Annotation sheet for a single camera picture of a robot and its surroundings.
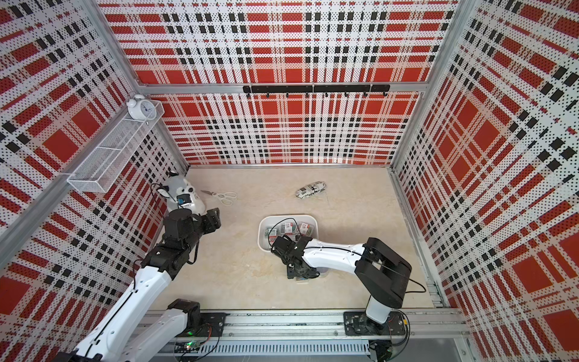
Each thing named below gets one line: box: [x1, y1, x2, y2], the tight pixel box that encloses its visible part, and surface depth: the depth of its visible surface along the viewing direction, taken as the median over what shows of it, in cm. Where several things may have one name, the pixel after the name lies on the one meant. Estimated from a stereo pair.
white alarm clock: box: [126, 94, 157, 121], surface depth 83 cm
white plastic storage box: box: [257, 214, 319, 252], surface depth 95 cm
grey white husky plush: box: [158, 174, 206, 215], surface depth 89 cm
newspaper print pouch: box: [295, 181, 327, 200], surface depth 110 cm
